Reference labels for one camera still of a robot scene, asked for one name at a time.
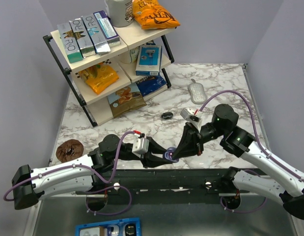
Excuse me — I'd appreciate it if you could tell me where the dark blue snack bag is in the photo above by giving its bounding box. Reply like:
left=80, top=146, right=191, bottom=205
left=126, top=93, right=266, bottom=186
left=136, top=76, right=166, bottom=97

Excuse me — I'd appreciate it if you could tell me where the blue silver RO box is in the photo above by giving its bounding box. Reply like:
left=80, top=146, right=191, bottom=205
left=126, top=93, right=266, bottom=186
left=82, top=14, right=111, bottom=55

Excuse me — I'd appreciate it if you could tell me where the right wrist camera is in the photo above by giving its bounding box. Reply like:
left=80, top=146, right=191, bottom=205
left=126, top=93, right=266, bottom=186
left=180, top=108, right=203, bottom=130

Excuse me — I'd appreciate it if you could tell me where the orange chips bag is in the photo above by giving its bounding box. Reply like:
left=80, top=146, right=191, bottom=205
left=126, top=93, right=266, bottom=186
left=132, top=0, right=180, bottom=30

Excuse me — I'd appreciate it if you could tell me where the white cup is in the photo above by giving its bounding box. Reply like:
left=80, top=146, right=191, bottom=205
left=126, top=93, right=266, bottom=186
left=118, top=47, right=139, bottom=64

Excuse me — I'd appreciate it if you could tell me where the purple white box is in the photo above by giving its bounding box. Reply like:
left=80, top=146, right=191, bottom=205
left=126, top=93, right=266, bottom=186
left=93, top=10, right=120, bottom=47

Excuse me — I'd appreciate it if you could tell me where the black earbud charging case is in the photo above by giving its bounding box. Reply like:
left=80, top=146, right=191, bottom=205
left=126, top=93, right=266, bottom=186
left=161, top=112, right=173, bottom=120

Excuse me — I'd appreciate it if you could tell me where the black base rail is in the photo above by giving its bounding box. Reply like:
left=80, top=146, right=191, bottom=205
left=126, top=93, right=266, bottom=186
left=75, top=168, right=250, bottom=205

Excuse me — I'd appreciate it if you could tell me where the brown cookie bag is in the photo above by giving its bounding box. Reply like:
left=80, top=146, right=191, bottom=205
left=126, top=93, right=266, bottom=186
left=108, top=83, right=146, bottom=118

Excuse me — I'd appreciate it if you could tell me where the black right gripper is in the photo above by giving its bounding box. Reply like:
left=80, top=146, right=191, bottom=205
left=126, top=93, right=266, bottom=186
left=171, top=121, right=226, bottom=159

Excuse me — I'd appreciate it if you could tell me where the brown crumpled wrapper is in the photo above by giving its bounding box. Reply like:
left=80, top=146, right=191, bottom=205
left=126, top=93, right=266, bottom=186
left=56, top=139, right=84, bottom=163

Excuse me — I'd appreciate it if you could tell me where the blue razor box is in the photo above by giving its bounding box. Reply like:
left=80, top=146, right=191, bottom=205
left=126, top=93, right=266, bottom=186
left=136, top=45, right=162, bottom=76

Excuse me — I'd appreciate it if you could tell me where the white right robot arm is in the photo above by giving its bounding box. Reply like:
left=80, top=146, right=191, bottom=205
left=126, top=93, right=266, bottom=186
left=172, top=104, right=304, bottom=220

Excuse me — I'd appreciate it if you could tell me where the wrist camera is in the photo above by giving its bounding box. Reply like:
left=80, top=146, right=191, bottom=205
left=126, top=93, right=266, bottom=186
left=180, top=108, right=203, bottom=130
left=132, top=136, right=149, bottom=155

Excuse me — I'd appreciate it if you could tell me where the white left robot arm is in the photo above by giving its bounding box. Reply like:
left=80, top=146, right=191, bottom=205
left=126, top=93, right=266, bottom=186
left=10, top=131, right=175, bottom=210

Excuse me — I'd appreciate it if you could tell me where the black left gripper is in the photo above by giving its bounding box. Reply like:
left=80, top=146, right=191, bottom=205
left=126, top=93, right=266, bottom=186
left=112, top=137, right=172, bottom=170

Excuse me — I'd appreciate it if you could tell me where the grey printed mug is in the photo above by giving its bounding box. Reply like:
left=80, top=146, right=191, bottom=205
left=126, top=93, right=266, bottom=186
left=104, top=0, right=133, bottom=28

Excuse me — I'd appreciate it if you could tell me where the teal RO box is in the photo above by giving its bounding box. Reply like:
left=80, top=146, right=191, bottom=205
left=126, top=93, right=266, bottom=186
left=57, top=22, right=83, bottom=63

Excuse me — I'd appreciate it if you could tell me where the orange snack bag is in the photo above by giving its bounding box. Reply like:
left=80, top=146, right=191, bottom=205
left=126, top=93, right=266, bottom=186
left=78, top=63, right=119, bottom=94

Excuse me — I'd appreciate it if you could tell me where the black frame wooden shelf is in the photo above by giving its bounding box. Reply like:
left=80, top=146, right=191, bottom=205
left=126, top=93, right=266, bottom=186
left=43, top=22, right=174, bottom=127

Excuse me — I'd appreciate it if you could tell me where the blue plastic tray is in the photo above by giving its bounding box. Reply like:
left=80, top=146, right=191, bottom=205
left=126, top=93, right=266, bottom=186
left=75, top=218, right=142, bottom=236

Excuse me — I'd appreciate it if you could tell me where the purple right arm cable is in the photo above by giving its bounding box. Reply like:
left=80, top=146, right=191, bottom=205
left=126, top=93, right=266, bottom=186
left=198, top=89, right=304, bottom=214

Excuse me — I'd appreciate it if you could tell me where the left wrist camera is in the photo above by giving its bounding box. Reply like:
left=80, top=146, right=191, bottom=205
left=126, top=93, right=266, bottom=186
left=132, top=136, right=149, bottom=155

